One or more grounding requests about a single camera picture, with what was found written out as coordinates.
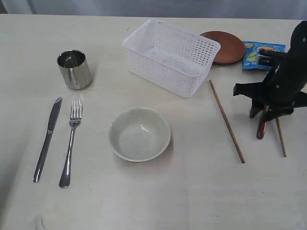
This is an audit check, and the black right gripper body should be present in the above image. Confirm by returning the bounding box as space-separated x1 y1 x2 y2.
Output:
233 55 307 108

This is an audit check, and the wooden chopstick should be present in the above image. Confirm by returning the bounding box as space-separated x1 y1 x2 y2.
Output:
276 118 287 157
209 80 245 164

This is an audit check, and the red wooden spoon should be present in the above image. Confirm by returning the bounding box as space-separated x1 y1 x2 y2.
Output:
256 105 268 139

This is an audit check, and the blue snack packet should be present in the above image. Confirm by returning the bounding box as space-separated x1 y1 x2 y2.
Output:
242 41 286 71

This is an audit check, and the brown round plate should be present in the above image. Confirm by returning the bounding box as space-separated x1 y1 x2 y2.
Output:
201 31 246 65

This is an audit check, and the grey ceramic bowl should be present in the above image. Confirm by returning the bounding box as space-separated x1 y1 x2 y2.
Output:
108 107 171 162

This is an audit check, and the silver spoon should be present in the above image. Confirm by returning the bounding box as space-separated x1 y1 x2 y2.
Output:
59 100 83 188

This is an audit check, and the silver foil packet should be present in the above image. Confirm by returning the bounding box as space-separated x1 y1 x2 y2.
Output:
57 50 93 90

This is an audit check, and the silver table knife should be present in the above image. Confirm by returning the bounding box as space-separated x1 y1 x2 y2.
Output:
33 97 62 183

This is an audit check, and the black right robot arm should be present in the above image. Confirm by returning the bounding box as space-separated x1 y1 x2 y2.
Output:
233 21 307 128

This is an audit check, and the white perforated plastic basket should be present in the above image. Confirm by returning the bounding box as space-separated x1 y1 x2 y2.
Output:
122 19 221 98

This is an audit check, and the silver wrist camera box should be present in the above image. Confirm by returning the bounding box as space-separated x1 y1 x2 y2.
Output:
258 49 286 67

